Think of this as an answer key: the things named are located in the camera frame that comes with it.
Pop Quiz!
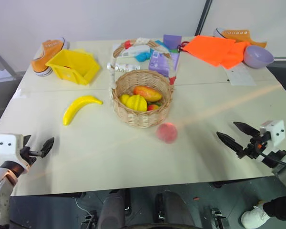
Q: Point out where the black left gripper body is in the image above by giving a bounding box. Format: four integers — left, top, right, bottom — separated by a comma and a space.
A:
20, 146, 38, 167

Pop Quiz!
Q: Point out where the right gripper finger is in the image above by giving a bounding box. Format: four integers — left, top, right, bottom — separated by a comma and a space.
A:
216, 131, 244, 155
233, 121, 262, 138

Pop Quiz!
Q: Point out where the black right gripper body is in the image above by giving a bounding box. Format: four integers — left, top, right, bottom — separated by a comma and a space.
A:
236, 132, 271, 160

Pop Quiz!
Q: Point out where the small red yellow toy fruit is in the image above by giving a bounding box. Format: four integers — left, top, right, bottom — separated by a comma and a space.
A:
146, 103, 161, 112

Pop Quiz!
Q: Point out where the yellow starfruit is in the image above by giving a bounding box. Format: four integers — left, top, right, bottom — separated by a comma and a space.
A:
119, 94, 148, 112

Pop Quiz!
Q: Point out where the yellow toy banana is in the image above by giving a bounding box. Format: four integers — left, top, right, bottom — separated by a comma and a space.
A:
62, 95, 104, 126

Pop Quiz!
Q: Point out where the white printed paper sheet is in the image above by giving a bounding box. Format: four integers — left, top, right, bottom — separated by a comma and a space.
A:
225, 62, 257, 87

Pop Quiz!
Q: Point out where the pink toy peach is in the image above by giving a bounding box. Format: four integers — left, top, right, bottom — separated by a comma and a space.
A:
156, 122, 178, 145

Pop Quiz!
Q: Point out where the black bystander trouser leg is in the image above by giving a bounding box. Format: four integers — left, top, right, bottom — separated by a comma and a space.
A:
263, 194, 286, 223

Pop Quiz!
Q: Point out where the white bystander shoe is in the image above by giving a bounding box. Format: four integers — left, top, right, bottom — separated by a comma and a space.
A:
240, 204, 271, 229

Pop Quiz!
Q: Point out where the lilac plastic bowl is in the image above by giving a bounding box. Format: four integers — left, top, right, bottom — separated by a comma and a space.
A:
243, 45, 275, 70

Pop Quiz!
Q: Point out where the black stand foot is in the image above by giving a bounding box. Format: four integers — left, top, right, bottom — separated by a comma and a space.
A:
80, 209, 99, 229
210, 208, 230, 229

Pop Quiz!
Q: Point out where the orange canvas sneaker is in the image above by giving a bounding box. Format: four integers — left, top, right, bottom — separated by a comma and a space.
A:
213, 27, 268, 49
31, 36, 70, 77

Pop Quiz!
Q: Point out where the yellow plastic bin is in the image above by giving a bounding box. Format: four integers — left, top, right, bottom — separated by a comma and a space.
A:
45, 48, 102, 86

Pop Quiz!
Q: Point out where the orange folded cloth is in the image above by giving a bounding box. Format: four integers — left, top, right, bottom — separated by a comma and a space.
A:
182, 35, 251, 70

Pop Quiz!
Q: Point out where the dark rounded shape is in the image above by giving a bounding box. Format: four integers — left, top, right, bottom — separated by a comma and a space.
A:
97, 190, 127, 229

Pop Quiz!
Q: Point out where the red yellow toy mango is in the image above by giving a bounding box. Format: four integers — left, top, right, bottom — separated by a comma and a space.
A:
133, 85, 163, 103

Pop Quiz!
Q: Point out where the purple tissue pack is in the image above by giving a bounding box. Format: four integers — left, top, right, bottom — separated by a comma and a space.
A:
148, 50, 181, 78

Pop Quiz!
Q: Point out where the white toothpaste tube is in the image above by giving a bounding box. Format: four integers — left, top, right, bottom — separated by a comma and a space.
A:
107, 62, 142, 72

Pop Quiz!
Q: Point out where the purple card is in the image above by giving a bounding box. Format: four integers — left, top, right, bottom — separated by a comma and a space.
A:
163, 34, 183, 50

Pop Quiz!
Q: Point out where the teal flat item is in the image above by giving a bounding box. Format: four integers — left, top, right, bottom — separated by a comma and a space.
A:
154, 40, 170, 52

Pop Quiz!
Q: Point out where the blue crumpled item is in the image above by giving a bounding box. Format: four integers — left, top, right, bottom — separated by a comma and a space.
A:
136, 51, 156, 63

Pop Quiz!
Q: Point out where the black slanted pole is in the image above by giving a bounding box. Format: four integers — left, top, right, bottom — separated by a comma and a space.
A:
194, 0, 214, 37

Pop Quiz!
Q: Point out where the white long box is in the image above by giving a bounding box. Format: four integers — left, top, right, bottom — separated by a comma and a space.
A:
120, 44, 151, 58

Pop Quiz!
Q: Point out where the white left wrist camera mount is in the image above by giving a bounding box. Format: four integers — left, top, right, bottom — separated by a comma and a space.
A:
0, 134, 25, 170

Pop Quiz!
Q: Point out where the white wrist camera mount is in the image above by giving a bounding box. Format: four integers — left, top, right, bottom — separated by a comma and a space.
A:
0, 134, 25, 170
259, 119, 286, 150

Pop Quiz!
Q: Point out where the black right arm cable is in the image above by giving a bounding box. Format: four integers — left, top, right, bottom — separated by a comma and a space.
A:
256, 142, 286, 168

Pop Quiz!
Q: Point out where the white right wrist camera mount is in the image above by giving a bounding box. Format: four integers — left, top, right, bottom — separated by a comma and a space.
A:
259, 119, 286, 150

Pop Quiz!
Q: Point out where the white floor cable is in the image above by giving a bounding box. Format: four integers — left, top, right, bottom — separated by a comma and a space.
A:
74, 197, 92, 216

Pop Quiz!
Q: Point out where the grey metal frame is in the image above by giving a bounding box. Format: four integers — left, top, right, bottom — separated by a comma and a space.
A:
0, 43, 22, 84

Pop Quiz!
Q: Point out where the wicker basket with handle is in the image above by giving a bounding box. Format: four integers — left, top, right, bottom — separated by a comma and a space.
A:
107, 38, 181, 130

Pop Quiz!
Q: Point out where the red string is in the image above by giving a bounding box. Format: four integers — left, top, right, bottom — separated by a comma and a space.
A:
177, 41, 190, 52

